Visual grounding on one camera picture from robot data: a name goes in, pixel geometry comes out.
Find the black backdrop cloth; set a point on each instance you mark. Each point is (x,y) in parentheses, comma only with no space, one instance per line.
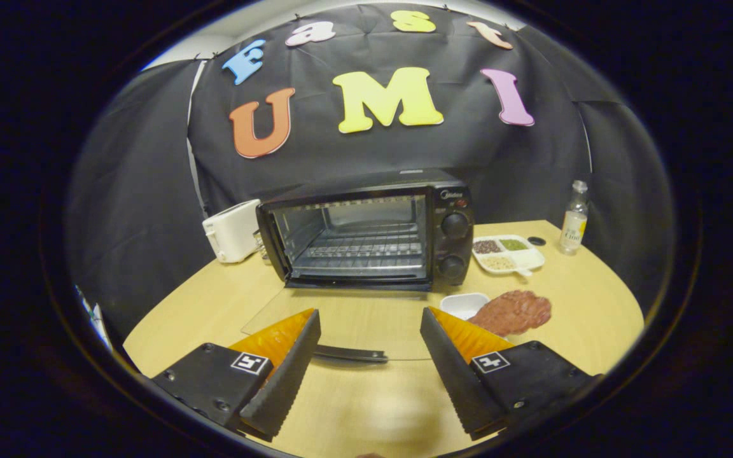
(366,152)

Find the white pop-up toaster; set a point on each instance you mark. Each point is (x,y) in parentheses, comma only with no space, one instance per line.
(233,232)

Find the white divided dish with beans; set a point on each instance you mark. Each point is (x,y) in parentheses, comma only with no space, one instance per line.
(529,258)

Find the small black bottle cap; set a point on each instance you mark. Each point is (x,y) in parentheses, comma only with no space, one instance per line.
(536,241)

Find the black toaster oven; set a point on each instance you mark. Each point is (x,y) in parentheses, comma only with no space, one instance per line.
(449,248)

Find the small white rectangular tray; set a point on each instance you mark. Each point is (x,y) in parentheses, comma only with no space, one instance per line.
(460,304)

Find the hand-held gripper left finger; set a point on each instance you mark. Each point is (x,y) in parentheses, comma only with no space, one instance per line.
(287,381)

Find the clear glass bottle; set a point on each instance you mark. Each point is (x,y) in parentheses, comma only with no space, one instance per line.
(574,222)

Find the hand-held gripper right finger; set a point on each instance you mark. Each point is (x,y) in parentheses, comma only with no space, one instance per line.
(455,381)

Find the reddish brown meat slice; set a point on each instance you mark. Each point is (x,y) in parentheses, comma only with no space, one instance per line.
(513,312)

